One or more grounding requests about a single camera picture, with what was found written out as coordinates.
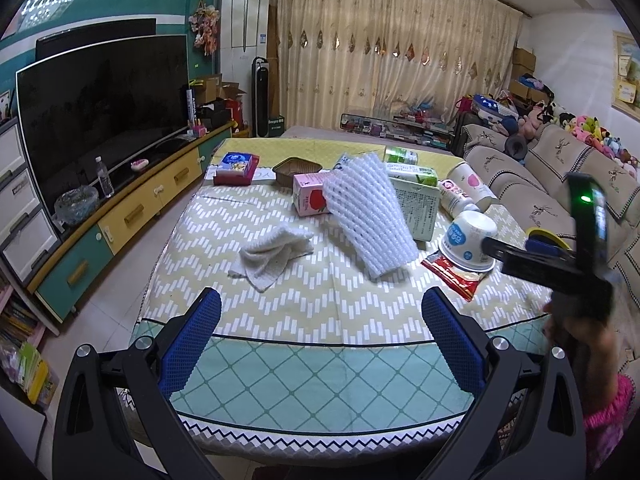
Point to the stacked cardboard boxes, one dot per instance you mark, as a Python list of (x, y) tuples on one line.
[(525, 72)]

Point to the brown plastic tray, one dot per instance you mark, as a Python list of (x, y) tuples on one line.
[(295, 170)]

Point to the row of books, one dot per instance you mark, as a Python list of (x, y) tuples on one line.
[(400, 127)]

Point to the hanging flower decoration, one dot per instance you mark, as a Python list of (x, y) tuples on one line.
[(206, 27)]

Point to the white bottle pink label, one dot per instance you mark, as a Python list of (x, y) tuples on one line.
[(472, 185)]

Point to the red snack wrapper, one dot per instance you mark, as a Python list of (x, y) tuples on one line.
[(455, 277)]

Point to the small pink dish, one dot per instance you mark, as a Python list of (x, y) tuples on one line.
[(140, 164)]

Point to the white standing air conditioner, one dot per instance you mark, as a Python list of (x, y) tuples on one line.
[(242, 35)]

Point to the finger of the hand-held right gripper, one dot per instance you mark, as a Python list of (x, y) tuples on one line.
[(502, 249)]

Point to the black tower fan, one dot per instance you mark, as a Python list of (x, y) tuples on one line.
[(261, 95)]

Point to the beige patterned curtain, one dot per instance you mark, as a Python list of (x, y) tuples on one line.
[(390, 45)]

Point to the small white bottle red label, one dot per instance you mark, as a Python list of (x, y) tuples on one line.
[(452, 197)]

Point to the white drawer unit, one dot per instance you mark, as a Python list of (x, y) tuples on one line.
[(22, 210)]

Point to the blue tissue box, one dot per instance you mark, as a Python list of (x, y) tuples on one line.
[(237, 165)]

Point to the beige sofa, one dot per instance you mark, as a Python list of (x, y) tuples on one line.
[(545, 170)]

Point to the black flat television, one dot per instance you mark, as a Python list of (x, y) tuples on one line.
[(100, 120)]

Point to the yellow rimmed trash bin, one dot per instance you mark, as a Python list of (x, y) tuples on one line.
[(539, 233)]

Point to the green white drink carton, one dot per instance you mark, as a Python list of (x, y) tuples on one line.
[(417, 212)]

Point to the framed wall picture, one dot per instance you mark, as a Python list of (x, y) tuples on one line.
[(627, 75)]

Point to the white towel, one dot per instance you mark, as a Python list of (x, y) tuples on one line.
[(272, 255)]

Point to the open cardboard boxes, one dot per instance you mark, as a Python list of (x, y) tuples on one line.
[(215, 91)]

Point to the yellow teal television cabinet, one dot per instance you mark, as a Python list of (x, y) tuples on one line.
[(125, 215)]

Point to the row of plush toys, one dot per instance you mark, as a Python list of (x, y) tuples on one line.
[(585, 127)]

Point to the white blue paper cup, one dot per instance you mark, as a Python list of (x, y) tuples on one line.
[(467, 245)]

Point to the person's right hand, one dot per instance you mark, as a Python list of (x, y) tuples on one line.
[(575, 337)]

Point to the glass bowl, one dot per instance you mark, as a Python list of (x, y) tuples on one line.
[(75, 205)]

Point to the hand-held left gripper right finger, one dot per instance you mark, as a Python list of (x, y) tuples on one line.
[(452, 340)]

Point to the pink milk carton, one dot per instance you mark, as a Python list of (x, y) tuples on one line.
[(310, 195)]

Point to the shelf of children's books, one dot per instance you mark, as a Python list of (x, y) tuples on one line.
[(22, 355)]

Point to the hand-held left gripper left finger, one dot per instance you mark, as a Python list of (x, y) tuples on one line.
[(192, 340)]

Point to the white foam net sleeve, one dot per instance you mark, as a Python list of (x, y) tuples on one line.
[(367, 215)]

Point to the clear water bottle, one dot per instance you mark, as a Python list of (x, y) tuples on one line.
[(104, 176)]

